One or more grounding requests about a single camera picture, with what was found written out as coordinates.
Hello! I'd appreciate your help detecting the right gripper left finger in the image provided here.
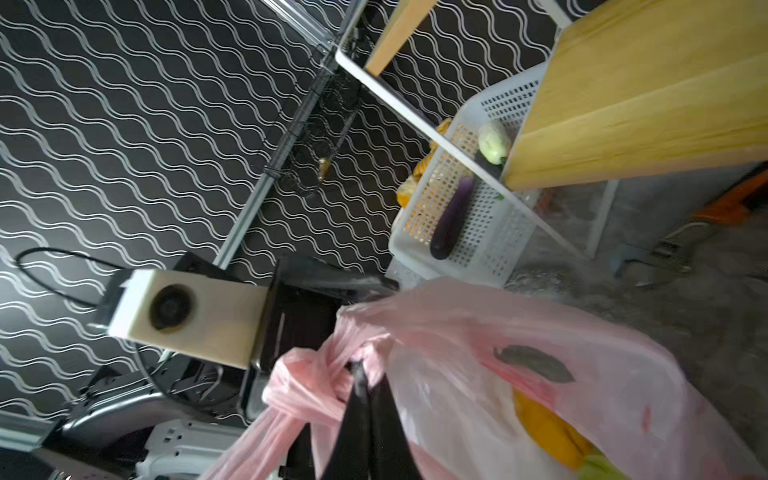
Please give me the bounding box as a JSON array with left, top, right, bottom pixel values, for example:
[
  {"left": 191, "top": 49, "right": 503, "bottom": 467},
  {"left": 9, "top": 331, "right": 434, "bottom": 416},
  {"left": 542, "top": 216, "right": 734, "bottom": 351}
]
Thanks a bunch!
[{"left": 321, "top": 362, "right": 371, "bottom": 480}]

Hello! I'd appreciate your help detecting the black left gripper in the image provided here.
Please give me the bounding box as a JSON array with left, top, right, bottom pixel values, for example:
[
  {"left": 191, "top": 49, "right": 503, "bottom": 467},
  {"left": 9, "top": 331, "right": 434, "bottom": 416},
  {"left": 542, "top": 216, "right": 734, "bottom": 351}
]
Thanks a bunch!
[{"left": 239, "top": 254, "right": 399, "bottom": 420}]

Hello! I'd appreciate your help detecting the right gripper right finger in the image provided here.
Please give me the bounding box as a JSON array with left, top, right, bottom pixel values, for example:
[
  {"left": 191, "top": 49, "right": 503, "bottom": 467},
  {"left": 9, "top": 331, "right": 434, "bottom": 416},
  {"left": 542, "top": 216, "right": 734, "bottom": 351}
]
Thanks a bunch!
[{"left": 369, "top": 376, "right": 422, "bottom": 480}]

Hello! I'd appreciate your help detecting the pink plastic grocery bag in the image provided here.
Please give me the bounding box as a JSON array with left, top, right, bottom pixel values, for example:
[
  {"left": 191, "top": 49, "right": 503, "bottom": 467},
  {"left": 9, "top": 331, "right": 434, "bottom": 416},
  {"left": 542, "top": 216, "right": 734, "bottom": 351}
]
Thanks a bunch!
[{"left": 207, "top": 279, "right": 767, "bottom": 479}]

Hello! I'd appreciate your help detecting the purple eggplant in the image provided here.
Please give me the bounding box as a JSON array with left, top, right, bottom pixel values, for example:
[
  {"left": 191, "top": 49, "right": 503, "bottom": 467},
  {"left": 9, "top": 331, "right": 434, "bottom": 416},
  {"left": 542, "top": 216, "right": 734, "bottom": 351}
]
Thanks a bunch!
[{"left": 430, "top": 175, "right": 475, "bottom": 260}]

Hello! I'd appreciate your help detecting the white plastic vegetable basket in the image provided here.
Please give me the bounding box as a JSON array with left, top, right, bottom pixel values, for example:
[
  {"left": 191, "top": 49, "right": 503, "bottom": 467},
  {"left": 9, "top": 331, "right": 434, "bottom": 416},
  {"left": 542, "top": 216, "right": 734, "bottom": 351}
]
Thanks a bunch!
[{"left": 389, "top": 63, "right": 547, "bottom": 287}]

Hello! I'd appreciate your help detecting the wooden two-tier shelf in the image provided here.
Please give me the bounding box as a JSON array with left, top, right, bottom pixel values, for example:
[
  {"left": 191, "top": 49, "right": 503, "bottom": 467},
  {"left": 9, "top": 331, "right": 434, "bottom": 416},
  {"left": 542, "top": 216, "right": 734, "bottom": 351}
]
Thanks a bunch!
[{"left": 334, "top": 0, "right": 768, "bottom": 259}]

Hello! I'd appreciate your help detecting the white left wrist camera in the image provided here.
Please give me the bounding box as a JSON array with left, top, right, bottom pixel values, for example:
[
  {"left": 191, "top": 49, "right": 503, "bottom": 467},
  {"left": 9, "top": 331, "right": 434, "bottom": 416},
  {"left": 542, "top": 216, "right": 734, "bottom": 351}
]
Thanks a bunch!
[{"left": 107, "top": 269, "right": 268, "bottom": 370}]

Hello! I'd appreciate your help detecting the black wire wall basket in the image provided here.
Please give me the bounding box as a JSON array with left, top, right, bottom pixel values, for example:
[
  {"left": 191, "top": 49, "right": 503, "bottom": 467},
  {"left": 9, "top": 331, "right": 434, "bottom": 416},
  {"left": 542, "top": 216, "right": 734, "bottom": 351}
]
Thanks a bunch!
[{"left": 254, "top": 33, "right": 362, "bottom": 198}]

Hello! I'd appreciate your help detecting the orange handled wrench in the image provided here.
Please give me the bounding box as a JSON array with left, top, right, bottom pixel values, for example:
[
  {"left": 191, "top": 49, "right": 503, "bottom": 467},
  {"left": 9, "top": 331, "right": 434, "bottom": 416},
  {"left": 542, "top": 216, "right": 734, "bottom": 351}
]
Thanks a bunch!
[{"left": 610, "top": 162, "right": 767, "bottom": 288}]

